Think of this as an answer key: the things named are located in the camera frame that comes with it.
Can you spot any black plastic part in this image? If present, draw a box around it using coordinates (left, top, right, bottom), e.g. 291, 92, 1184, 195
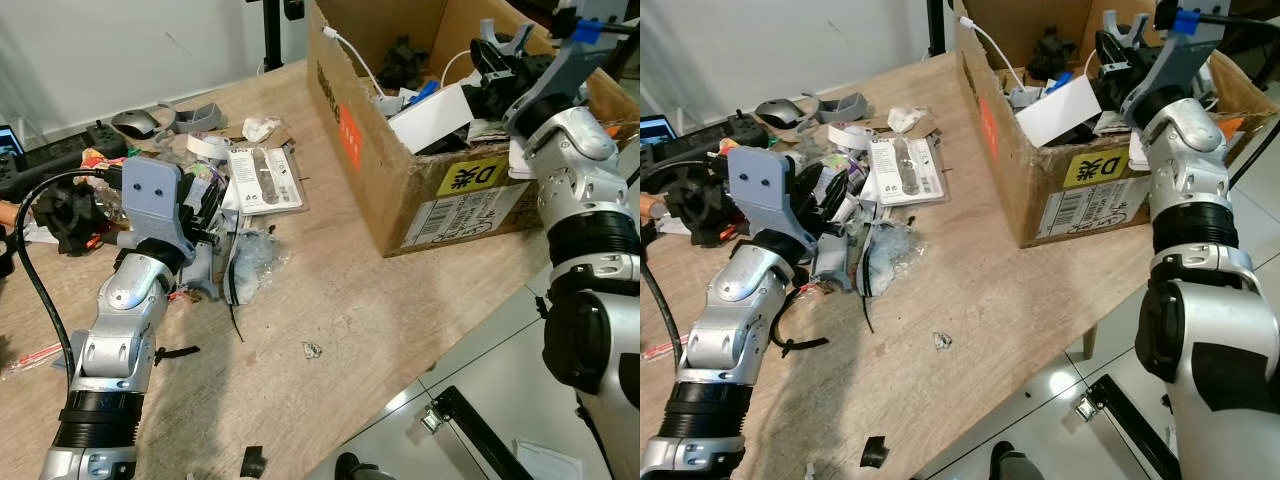
378, 35, 433, 91
1027, 25, 1078, 83

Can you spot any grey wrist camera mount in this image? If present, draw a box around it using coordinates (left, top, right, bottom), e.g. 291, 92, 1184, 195
500, 18, 623, 137
118, 156, 198, 267
1120, 18, 1227, 123
726, 147, 818, 265

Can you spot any white card sheet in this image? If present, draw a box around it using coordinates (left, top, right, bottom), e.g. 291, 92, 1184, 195
1014, 74, 1104, 150
387, 82, 477, 154

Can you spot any black stand pole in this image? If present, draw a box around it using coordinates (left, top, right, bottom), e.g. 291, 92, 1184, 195
924, 0, 952, 58
256, 0, 305, 73

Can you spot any white blister pack card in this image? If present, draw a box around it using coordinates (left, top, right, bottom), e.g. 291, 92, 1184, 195
867, 134, 950, 209
227, 144, 305, 215

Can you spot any brown cardboard box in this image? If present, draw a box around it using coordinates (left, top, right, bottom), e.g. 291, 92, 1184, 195
951, 0, 1280, 250
304, 0, 641, 260

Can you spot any white tape roll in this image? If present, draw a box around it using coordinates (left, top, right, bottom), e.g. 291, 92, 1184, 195
824, 121, 877, 152
187, 132, 232, 162

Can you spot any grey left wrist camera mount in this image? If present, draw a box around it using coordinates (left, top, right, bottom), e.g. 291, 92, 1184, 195
118, 156, 198, 267
726, 147, 818, 265

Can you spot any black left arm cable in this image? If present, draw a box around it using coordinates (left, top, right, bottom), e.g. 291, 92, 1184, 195
14, 169, 123, 373
640, 262, 693, 373

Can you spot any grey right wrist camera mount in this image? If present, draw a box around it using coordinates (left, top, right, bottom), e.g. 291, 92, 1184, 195
1120, 18, 1227, 123
500, 18, 623, 137

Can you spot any grey printed bracket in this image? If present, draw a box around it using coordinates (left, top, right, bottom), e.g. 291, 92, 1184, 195
158, 100, 224, 135
800, 90, 870, 127

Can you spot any black metal frame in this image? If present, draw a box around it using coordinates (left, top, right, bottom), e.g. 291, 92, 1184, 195
1074, 374, 1183, 480
428, 384, 535, 480

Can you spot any grey computer mouse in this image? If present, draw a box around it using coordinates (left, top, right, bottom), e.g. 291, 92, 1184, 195
109, 108, 162, 140
754, 97, 807, 129

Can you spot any white charging cable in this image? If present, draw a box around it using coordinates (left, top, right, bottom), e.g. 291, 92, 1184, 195
958, 14, 1033, 97
324, 27, 389, 99

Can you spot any black printed gear part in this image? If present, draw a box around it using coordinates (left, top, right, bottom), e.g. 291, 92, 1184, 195
29, 179, 113, 257
659, 164, 743, 248

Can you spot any black power strip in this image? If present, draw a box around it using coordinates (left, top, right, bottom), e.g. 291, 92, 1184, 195
640, 111, 772, 187
0, 119, 130, 193

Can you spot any clear plastic bag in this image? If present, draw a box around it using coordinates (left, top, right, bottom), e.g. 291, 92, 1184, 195
223, 229, 292, 307
863, 219, 928, 298

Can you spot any red white straw wrapper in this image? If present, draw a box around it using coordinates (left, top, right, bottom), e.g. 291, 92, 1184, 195
0, 339, 73, 378
644, 336, 693, 363

